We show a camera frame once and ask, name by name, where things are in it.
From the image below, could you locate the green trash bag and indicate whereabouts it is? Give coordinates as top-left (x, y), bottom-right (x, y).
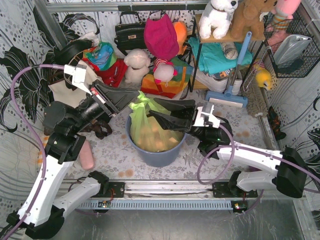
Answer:
top-left (129, 91), bottom-right (184, 153)

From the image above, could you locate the blue trash bin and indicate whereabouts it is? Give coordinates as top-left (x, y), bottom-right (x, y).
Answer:
top-left (125, 116), bottom-right (187, 168)

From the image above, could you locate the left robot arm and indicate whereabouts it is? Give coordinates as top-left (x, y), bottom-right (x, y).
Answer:
top-left (6, 80), bottom-right (140, 240)

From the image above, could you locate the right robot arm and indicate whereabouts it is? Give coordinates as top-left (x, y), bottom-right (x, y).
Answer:
top-left (147, 98), bottom-right (308, 199)

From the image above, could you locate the cream canvas tote bag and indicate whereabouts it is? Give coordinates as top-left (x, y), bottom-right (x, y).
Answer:
top-left (47, 59), bottom-right (104, 108)

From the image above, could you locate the brown patterned bag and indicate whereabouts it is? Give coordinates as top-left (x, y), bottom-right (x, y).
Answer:
top-left (43, 118), bottom-right (113, 140)

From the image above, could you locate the colorful patterned bag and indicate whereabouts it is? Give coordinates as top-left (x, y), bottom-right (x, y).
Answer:
top-left (82, 42), bottom-right (117, 72)

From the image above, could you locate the rainbow striped cloth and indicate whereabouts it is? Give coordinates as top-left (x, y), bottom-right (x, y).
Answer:
top-left (140, 57), bottom-right (194, 99)

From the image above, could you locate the red cloth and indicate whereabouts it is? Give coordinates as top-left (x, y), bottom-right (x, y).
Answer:
top-left (89, 58), bottom-right (128, 88)

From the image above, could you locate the pink white plush toy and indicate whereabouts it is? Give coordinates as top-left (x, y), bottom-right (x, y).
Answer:
top-left (153, 58), bottom-right (178, 84)

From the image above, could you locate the cream plush sheep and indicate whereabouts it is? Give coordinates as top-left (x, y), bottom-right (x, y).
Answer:
top-left (124, 48), bottom-right (151, 84)

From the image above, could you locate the blue floor sweeper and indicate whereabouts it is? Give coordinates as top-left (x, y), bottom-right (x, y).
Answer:
top-left (205, 31), bottom-right (252, 108)

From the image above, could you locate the teal folded cloth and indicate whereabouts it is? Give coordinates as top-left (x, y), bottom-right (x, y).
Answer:
top-left (188, 37), bottom-right (253, 75)

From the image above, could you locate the pink eyeglass case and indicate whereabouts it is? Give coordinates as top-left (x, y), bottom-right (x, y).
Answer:
top-left (79, 140), bottom-right (95, 171)

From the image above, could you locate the black leather handbag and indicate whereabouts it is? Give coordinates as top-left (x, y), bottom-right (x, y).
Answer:
top-left (114, 11), bottom-right (147, 56)

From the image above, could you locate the grey sneaker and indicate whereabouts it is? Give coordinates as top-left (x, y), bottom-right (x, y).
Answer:
top-left (220, 41), bottom-right (238, 60)

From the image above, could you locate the orange plush toy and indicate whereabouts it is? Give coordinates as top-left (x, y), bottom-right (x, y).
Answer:
top-left (173, 21), bottom-right (187, 55)

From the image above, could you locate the metal pole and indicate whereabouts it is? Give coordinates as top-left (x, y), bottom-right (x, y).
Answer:
top-left (255, 112), bottom-right (275, 149)

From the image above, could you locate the wooden metal shelf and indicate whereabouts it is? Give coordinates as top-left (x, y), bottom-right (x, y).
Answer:
top-left (188, 14), bottom-right (251, 93)

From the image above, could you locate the yellow plush duck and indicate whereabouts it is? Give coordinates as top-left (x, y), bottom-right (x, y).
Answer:
top-left (253, 62), bottom-right (272, 91)

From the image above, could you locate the white plush dog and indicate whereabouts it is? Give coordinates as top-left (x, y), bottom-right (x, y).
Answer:
top-left (199, 0), bottom-right (239, 40)

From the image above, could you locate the brown teddy bear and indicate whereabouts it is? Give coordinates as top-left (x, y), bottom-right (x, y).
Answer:
top-left (230, 0), bottom-right (278, 40)

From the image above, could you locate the silver foil pouch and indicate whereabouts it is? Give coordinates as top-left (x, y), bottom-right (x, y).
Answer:
top-left (273, 34), bottom-right (313, 65)

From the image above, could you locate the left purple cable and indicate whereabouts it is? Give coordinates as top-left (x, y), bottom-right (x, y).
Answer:
top-left (0, 63), bottom-right (68, 240)

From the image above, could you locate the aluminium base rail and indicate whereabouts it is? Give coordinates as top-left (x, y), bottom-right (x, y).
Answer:
top-left (37, 178), bottom-right (306, 211)

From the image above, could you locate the black wire basket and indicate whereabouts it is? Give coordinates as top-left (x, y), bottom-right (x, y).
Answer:
top-left (264, 12), bottom-right (320, 78)

